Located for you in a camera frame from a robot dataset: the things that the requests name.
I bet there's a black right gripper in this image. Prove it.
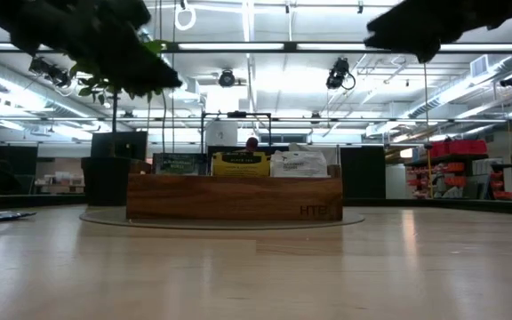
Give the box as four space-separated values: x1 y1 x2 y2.
364 0 506 63

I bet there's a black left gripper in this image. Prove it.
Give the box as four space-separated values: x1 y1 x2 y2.
37 0 184 98

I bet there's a yellow lemon tea packet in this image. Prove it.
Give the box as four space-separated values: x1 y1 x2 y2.
211 150 272 179

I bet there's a wooden tea organizer box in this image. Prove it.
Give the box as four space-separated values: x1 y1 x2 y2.
125 158 344 222

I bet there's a white orange tea packet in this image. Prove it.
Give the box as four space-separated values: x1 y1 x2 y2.
269 149 330 179

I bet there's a green leafy potted tree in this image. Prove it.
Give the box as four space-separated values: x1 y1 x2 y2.
68 38 171 159

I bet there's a black partition panel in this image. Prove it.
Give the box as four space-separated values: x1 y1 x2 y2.
0 144 39 196
90 131 148 159
339 145 387 200

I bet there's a round black ceiling fixture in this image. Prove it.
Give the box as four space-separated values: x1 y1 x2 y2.
218 68 237 89

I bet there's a white square board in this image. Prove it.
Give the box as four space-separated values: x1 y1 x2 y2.
205 120 238 147

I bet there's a shelf with red bins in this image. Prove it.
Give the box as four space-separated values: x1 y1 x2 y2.
404 140 512 201

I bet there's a white hanging cable loop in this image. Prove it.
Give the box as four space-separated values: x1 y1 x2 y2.
174 4 197 32

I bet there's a black ceiling-hung camera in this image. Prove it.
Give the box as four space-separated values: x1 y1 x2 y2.
28 56 72 89
325 56 357 92

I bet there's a black overhead frame bar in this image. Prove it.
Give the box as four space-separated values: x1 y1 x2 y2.
0 41 512 55

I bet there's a black aluminium table frame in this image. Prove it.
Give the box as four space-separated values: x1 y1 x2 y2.
0 193 512 218

